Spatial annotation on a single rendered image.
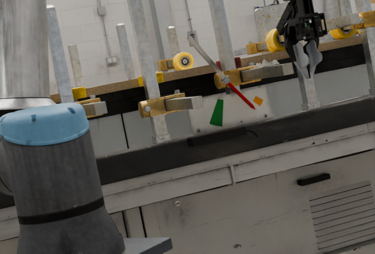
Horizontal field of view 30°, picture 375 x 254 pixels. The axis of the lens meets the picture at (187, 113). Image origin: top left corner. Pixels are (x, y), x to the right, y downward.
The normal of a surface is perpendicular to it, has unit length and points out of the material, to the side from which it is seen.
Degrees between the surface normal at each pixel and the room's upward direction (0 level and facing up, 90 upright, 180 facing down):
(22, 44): 88
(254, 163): 90
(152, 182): 90
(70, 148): 90
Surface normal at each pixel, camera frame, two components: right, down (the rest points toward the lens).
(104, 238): 0.71, -0.46
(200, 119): 0.30, 0.00
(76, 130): 0.79, -0.20
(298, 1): -0.93, 0.19
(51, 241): -0.16, -0.27
